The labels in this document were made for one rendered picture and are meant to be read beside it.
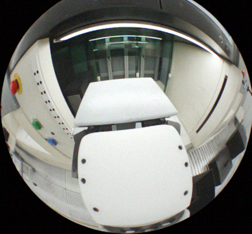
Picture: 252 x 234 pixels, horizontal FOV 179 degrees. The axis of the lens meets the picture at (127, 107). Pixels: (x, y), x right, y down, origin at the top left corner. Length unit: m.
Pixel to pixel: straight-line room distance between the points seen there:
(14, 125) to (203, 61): 2.13
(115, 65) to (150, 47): 0.53
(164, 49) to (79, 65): 0.62
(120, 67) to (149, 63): 0.34
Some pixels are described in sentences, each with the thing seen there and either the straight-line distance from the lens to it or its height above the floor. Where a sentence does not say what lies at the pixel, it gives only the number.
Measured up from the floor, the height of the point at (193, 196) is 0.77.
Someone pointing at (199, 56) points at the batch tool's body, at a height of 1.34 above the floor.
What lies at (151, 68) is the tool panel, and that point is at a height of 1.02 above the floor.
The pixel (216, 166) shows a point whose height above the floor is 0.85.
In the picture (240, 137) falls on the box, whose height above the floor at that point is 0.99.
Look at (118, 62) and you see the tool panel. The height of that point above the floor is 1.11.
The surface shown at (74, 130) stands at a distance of 0.20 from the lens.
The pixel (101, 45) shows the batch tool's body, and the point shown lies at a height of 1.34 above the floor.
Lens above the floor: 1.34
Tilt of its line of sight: 42 degrees down
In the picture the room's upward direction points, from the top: 2 degrees counter-clockwise
